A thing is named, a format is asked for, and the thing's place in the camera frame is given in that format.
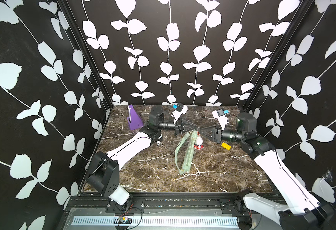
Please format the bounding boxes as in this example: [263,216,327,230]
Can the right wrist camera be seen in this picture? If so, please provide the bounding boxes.
[212,109,229,130]

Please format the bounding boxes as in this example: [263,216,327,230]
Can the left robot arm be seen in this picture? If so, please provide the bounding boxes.
[85,103,198,206]

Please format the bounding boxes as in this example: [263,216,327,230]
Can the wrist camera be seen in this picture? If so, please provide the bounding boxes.
[212,109,229,130]
[172,103,188,124]

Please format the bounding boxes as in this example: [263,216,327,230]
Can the green corduroy bag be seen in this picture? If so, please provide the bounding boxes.
[175,130,198,175]

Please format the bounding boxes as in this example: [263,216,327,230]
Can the small circuit board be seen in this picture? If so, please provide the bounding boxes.
[117,217,132,225]

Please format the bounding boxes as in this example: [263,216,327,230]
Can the purple plastic stand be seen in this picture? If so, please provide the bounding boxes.
[127,104,144,130]

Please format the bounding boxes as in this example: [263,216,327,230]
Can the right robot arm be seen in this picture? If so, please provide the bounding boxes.
[200,110,334,230]

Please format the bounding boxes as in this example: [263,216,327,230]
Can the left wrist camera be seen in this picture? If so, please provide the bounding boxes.
[172,103,188,124]

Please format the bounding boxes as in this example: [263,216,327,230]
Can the perforated metal rail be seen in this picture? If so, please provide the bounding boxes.
[71,216,238,228]

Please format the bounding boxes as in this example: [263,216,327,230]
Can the yellow plastic block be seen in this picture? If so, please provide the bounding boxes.
[221,142,232,150]

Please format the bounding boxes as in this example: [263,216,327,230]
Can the white red plush charm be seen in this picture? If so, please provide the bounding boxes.
[194,136,203,150]

